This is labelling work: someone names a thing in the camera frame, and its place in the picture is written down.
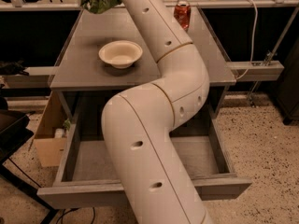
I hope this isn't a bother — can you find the green jalapeno chip bag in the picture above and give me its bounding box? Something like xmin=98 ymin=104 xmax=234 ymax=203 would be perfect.
xmin=79 ymin=0 xmax=123 ymax=15

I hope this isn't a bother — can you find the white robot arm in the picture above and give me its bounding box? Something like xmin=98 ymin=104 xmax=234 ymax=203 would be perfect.
xmin=102 ymin=0 xmax=213 ymax=224

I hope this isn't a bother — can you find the grey cabinet counter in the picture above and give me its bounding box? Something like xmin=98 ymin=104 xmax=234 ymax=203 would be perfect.
xmin=48 ymin=7 xmax=236 ymax=123

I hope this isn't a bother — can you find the open grey top drawer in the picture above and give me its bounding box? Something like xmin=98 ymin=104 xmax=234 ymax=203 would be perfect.
xmin=37 ymin=91 xmax=251 ymax=209

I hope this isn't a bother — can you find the white paper bowl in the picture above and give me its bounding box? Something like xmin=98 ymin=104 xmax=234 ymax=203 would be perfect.
xmin=98 ymin=40 xmax=143 ymax=69

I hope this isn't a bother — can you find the red cola can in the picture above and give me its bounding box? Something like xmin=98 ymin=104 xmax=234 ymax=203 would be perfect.
xmin=174 ymin=1 xmax=191 ymax=31

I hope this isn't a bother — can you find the cardboard box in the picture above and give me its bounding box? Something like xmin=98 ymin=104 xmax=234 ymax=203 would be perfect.
xmin=33 ymin=92 xmax=67 ymax=167

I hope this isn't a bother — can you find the black chair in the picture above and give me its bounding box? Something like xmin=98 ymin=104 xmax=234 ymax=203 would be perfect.
xmin=0 ymin=109 xmax=58 ymax=224

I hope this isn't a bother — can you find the metal rail frame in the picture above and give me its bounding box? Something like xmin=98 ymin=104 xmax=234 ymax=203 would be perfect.
xmin=1 ymin=0 xmax=298 ymax=87

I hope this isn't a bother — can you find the black floor cable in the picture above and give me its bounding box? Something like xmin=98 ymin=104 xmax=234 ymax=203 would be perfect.
xmin=55 ymin=206 xmax=96 ymax=224

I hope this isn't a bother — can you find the white cable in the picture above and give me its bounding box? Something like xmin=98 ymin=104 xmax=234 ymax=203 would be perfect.
xmin=235 ymin=0 xmax=259 ymax=81

